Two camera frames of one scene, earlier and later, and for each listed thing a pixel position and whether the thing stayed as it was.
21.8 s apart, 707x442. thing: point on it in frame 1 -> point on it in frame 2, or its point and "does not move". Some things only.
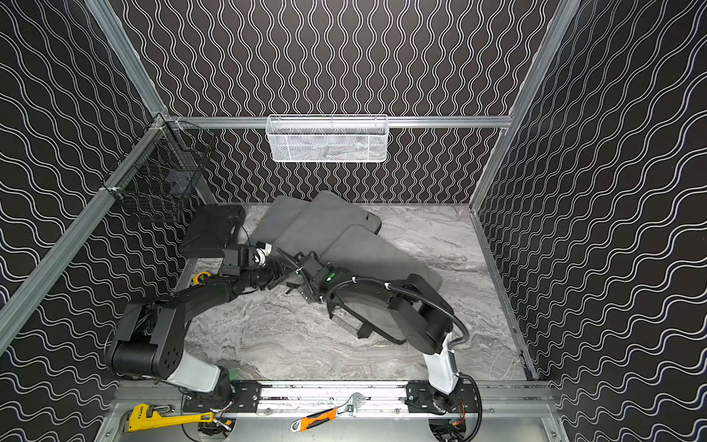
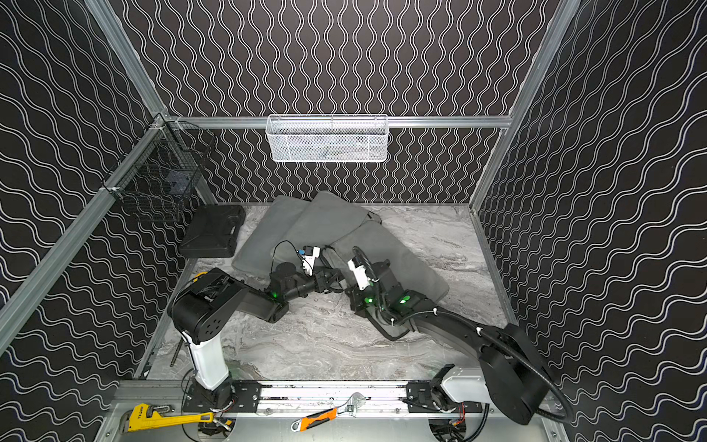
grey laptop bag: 296,223 -> 374,237
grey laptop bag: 281,215 does not move
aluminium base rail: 297,399 does not move
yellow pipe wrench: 142,417 does not move
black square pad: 212,228 does not move
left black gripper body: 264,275 -> 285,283
